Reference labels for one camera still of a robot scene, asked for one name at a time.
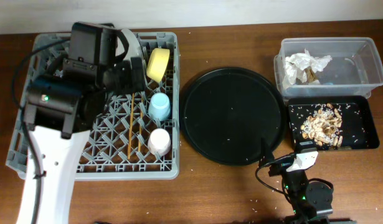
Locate wooden chopstick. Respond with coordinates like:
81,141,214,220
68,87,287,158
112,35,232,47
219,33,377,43
138,96,144,152
127,93,135,159

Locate grey round plate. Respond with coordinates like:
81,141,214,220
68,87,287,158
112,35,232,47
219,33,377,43
116,29,145,60

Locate peanut shell food scraps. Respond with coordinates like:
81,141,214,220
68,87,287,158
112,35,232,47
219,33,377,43
300,103,343,149

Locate yellow bowl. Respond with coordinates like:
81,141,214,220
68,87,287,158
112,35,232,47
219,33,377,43
146,48,170,83

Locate light blue plastic cup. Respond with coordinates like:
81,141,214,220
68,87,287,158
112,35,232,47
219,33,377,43
148,93,171,121

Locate pink plastic cup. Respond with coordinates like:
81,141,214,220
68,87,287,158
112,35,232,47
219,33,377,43
147,128,171,156

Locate brown gold snack wrapper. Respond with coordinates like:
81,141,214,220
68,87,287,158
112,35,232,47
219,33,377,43
304,67,318,83

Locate white paper napkin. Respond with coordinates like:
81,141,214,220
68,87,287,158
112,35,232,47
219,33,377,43
282,49,333,89

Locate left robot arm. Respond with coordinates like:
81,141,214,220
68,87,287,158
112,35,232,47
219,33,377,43
17,22,146,223

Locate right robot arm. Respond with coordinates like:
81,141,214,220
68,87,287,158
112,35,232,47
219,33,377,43
255,138,334,224

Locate grey plastic dishwasher rack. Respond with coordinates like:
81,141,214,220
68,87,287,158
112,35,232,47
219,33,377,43
5,32,181,182

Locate clear plastic waste bin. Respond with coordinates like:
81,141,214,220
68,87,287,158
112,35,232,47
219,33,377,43
274,37,383,98

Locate black rectangular food tray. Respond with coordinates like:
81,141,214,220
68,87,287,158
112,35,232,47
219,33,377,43
288,96,380,151

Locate round black serving tray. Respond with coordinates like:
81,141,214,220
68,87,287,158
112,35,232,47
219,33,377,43
179,67,287,166

